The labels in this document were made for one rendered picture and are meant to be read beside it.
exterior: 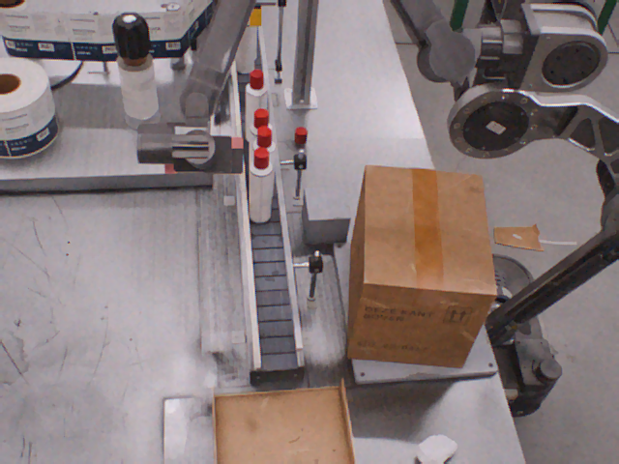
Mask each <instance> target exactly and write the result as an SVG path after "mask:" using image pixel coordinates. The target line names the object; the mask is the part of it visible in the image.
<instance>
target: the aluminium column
mask: <svg viewBox="0 0 619 464"><path fill-rule="evenodd" d="M318 11H319V0H299V8H298V23H297V39H296V53H294V68H293V83H292V98H293V104H306V103H310V88H311V77H312V66H313V54H314V44H315V32H316V22H318Z"/></svg>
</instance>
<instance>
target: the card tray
mask: <svg viewBox="0 0 619 464"><path fill-rule="evenodd" d="M212 402H213V430H214V458H215V464H357V461H356V454H355V449H354V443H353V435H352V429H351V423H350V418H349V411H348V405H347V398H346V391H345V385H344V380H343V378H341V382H339V386H337V387H324V388H309V389H296V390H282V391H255V392H241V394H227V395H214V387H212Z"/></svg>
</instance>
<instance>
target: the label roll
mask: <svg viewBox="0 0 619 464"><path fill-rule="evenodd" d="M59 131H60V122H59V118H58V114H57V110H56V107H55V102H54V98H53V95H52V91H51V87H49V83H48V78H47V75H46V72H45V71H44V69H43V68H42V67H41V66H39V65H38V64H36V63H34V62H32V61H28V59H24V58H19V57H1V58H0V158H2V159H19V158H25V157H30V156H33V155H35V154H38V153H39V152H41V151H43V150H44V149H46V147H47V146H48V145H49V144H52V143H53V141H54V140H55V139H56V138H57V136H58V134H59Z"/></svg>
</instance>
